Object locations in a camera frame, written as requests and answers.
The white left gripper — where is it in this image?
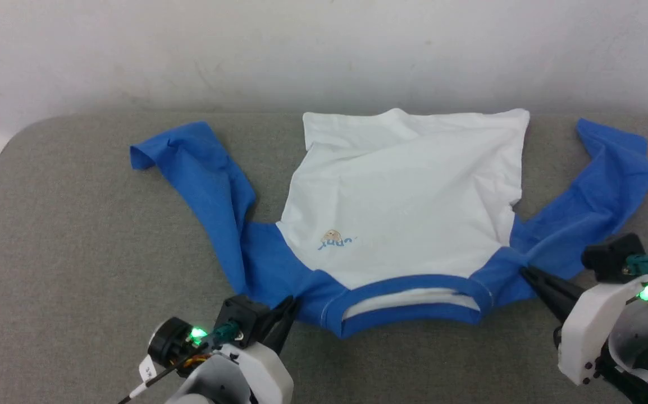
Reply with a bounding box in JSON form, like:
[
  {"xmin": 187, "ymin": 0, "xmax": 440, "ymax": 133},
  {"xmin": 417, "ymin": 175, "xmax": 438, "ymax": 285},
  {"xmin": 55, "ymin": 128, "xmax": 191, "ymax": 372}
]
[{"xmin": 220, "ymin": 296, "xmax": 303, "ymax": 404}]

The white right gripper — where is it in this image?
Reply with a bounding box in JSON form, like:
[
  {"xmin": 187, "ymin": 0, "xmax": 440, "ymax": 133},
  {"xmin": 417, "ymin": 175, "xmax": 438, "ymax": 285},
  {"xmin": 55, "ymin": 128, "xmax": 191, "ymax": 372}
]
[{"xmin": 520, "ymin": 266, "xmax": 648, "ymax": 387}]

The blue and white shirt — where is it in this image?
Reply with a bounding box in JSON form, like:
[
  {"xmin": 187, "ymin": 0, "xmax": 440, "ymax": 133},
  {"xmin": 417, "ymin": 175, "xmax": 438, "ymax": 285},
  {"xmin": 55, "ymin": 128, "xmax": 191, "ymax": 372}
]
[{"xmin": 129, "ymin": 108, "xmax": 648, "ymax": 341}]

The white cable label tag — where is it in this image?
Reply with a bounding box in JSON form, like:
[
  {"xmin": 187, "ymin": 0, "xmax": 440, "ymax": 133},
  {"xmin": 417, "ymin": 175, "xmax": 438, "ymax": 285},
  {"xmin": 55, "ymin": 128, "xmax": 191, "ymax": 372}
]
[{"xmin": 138, "ymin": 355, "xmax": 159, "ymax": 383}]

